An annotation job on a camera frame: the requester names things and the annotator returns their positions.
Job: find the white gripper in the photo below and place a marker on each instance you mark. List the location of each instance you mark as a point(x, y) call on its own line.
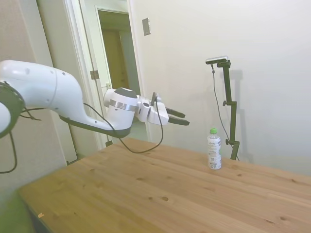
point(153, 114)

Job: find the water bottle with green cap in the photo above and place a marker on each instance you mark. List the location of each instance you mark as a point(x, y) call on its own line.
point(214, 150)

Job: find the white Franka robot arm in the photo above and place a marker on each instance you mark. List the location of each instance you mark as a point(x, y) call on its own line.
point(48, 85)

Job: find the white door latch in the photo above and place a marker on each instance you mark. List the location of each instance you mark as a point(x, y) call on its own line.
point(108, 85)

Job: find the wooden hallway door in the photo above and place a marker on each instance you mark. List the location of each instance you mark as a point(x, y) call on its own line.
point(114, 60)

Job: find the metal door hinge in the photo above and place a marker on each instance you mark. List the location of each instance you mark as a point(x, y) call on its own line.
point(94, 74)

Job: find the white open door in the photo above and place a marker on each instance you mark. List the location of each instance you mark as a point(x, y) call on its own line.
point(102, 48)

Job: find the white door with knob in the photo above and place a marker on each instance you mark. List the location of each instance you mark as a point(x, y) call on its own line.
point(58, 36)

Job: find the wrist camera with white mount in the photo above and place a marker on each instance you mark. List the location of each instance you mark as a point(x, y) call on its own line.
point(154, 98)

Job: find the black camera stand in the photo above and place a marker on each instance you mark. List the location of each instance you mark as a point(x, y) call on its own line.
point(230, 109)

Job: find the grey camera on stand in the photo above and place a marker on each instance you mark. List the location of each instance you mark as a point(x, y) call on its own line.
point(217, 59)

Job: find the grey wall switch plate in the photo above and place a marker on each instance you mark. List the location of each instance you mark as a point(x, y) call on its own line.
point(146, 26)

